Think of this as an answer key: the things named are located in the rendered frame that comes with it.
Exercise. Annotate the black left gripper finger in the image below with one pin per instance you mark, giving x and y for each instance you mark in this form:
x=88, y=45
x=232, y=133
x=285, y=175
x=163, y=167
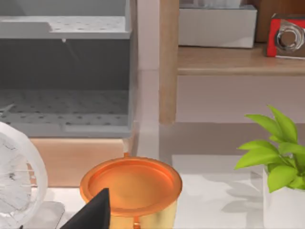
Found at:
x=98, y=212

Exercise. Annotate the orange-lidded gold can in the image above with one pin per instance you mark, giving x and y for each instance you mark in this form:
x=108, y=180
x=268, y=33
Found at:
x=133, y=188

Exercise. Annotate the white round fan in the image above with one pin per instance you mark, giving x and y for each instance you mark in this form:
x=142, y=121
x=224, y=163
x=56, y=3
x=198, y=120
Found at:
x=16, y=171

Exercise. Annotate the grey pierced drawer inside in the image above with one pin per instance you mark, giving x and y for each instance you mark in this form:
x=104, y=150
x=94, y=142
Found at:
x=66, y=71

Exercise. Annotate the green plant in white pot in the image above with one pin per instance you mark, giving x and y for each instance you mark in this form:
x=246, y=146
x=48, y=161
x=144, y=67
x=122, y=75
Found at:
x=278, y=164

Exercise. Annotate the wooden open shelf unit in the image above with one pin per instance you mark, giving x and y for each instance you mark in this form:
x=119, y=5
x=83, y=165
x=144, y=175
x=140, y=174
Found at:
x=214, y=62

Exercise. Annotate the white box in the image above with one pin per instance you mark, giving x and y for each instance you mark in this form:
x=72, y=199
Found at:
x=216, y=26

